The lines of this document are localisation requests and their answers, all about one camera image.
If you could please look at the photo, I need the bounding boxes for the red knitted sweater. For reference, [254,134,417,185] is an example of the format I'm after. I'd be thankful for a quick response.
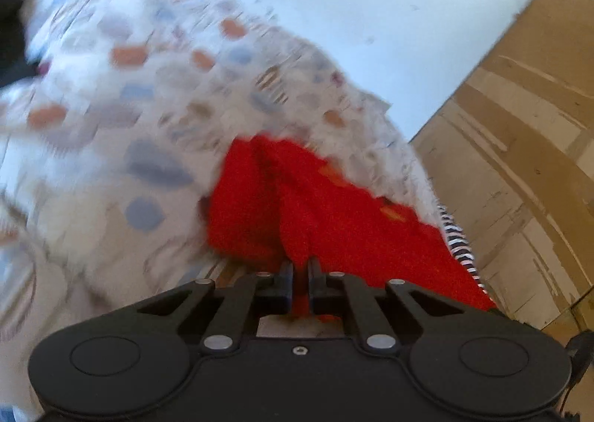
[205,135,495,315]

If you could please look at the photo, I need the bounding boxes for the striped bed sheet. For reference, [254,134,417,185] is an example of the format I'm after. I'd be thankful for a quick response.
[437,204,489,296]

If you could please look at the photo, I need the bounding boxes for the wooden wardrobe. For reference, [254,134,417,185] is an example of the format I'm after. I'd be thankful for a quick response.
[413,0,593,343]

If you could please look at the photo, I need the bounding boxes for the patterned white duvet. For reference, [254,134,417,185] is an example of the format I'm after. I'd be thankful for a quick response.
[1,0,440,421]

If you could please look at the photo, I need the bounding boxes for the black garment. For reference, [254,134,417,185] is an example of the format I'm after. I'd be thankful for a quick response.
[0,0,39,88]

